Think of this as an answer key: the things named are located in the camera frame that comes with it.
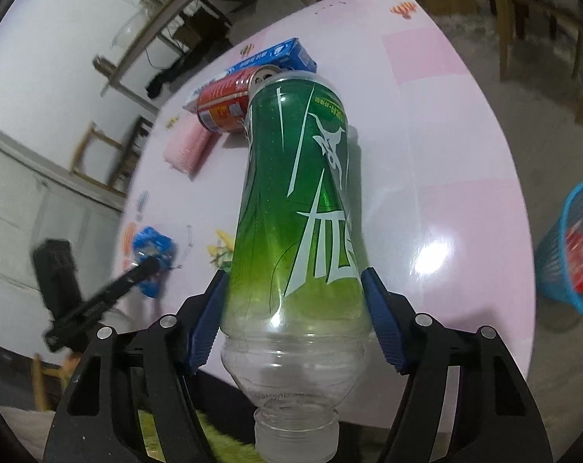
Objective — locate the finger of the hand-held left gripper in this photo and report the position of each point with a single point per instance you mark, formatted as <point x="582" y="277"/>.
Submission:
<point x="132" y="279"/>

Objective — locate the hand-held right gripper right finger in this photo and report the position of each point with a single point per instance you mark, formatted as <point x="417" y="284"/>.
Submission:
<point x="383" y="318"/>

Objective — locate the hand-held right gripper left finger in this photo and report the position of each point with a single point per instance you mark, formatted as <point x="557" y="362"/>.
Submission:
<point x="209" y="318"/>

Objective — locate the blue packet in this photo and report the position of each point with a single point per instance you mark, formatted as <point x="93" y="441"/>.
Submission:
<point x="151" y="243"/>

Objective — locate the green plastic bottle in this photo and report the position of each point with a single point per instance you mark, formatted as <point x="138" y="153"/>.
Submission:
<point x="296" y="202"/>

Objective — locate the pink textured cloth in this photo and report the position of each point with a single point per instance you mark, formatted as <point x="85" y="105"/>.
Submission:
<point x="188" y="144"/>

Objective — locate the blue plastic basket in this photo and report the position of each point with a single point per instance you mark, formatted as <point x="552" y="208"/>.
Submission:
<point x="551" y="260"/>

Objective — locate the red drink can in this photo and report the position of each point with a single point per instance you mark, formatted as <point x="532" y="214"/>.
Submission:
<point x="224" y="101"/>

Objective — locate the blue tissue pack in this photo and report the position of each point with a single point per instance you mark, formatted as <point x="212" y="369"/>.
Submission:
<point x="277" y="55"/>

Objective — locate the plain wooden chair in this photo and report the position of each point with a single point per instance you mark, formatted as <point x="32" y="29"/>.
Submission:
<point x="86" y="147"/>

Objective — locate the green shaggy mat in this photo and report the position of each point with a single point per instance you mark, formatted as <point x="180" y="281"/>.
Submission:
<point x="147" y="436"/>

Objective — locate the pink tablecloth table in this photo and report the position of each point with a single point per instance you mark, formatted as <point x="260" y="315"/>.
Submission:
<point x="441" y="154"/>

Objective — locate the grey wooden desk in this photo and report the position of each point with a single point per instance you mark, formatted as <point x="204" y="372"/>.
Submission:
<point x="142" y="43"/>

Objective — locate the clear plastic container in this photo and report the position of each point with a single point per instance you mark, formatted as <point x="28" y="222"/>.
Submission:
<point x="127" y="26"/>

